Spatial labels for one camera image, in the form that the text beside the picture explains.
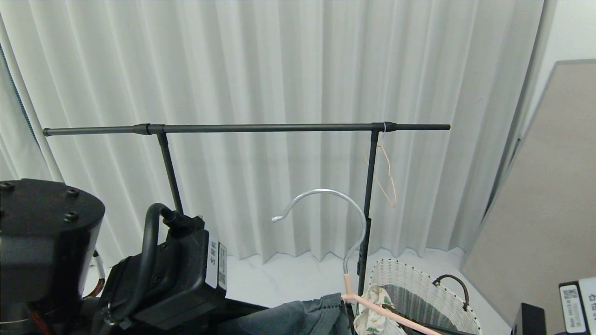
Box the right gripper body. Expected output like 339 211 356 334
512 302 546 335

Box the cream printed garment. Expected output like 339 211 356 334
354 284 401 335

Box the pink clothes hanger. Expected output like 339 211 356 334
366 135 397 208
271 188 443 335

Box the dark grey garment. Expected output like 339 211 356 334
228 293 352 335

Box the white laundry basket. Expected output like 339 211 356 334
368 259 482 335

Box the black clothes rack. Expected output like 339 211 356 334
43 122 451 335

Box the beige partition panel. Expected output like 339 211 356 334
461 59 596 335

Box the white curtain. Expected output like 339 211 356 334
0 0 545 280

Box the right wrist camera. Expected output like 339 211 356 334
559 277 596 335

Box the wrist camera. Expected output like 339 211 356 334
100 216 229 331
559 277 596 335

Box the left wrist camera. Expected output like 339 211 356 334
100 216 229 331

